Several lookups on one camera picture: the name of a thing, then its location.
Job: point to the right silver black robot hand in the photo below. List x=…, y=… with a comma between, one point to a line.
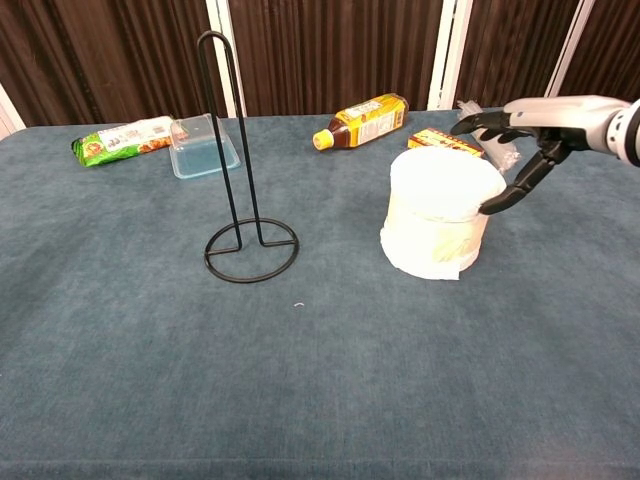
x=560, y=120

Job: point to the white toilet paper roll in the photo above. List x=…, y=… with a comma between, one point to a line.
x=435, y=225

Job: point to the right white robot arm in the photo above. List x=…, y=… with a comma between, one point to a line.
x=627, y=135

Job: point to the clear plastic tube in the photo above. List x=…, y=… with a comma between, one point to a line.
x=500, y=156

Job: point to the yellow red small box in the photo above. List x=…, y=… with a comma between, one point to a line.
x=440, y=140

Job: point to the yellow label tea bottle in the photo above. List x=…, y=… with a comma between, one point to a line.
x=365, y=122

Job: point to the dark brown pleated screen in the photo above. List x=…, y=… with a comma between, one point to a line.
x=330, y=50

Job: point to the blue table cloth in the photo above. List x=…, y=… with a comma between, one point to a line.
x=320, y=375

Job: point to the clear plastic food container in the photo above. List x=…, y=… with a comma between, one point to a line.
x=200, y=155

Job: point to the green snack bag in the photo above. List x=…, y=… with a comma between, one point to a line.
x=120, y=142

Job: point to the white screen frame post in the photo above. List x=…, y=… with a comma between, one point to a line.
x=567, y=60
x=227, y=60
x=9, y=112
x=447, y=60

